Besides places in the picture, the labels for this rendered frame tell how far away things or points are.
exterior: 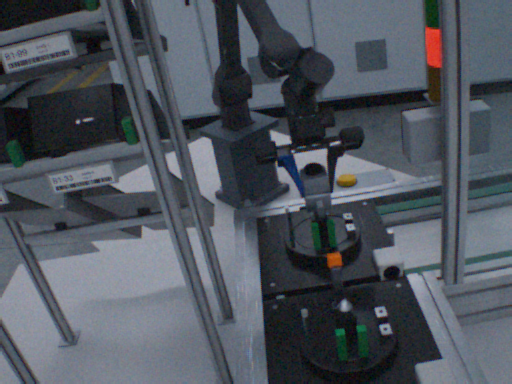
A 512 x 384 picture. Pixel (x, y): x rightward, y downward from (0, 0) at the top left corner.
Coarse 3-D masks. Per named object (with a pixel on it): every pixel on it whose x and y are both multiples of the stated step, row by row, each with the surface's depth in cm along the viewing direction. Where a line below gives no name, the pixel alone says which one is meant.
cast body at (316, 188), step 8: (304, 168) 88; (312, 168) 87; (320, 168) 87; (304, 176) 87; (312, 176) 87; (320, 176) 86; (304, 184) 86; (312, 184) 86; (320, 184) 86; (328, 184) 87; (304, 192) 87; (312, 192) 87; (320, 192) 87; (328, 192) 87; (304, 200) 90; (312, 200) 87; (320, 200) 87; (328, 200) 87; (312, 208) 88; (320, 208) 86; (328, 208) 88; (320, 216) 86
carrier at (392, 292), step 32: (352, 288) 83; (384, 288) 81; (288, 320) 79; (320, 320) 75; (352, 320) 69; (384, 320) 72; (416, 320) 74; (288, 352) 73; (320, 352) 70; (352, 352) 69; (384, 352) 68; (416, 352) 69
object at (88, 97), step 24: (48, 96) 65; (72, 96) 65; (96, 96) 64; (120, 96) 65; (48, 120) 66; (72, 120) 65; (96, 120) 64; (120, 120) 65; (48, 144) 66; (72, 144) 76; (96, 144) 65
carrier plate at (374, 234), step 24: (264, 216) 106; (360, 216) 100; (264, 240) 99; (384, 240) 92; (264, 264) 92; (288, 264) 91; (360, 264) 87; (264, 288) 87; (288, 288) 86; (312, 288) 85
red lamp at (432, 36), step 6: (426, 30) 65; (432, 30) 64; (438, 30) 63; (426, 36) 66; (432, 36) 64; (438, 36) 64; (426, 42) 66; (432, 42) 65; (438, 42) 64; (432, 48) 65; (438, 48) 64; (432, 54) 65; (438, 54) 65; (432, 60) 66; (438, 60) 65; (438, 66) 66
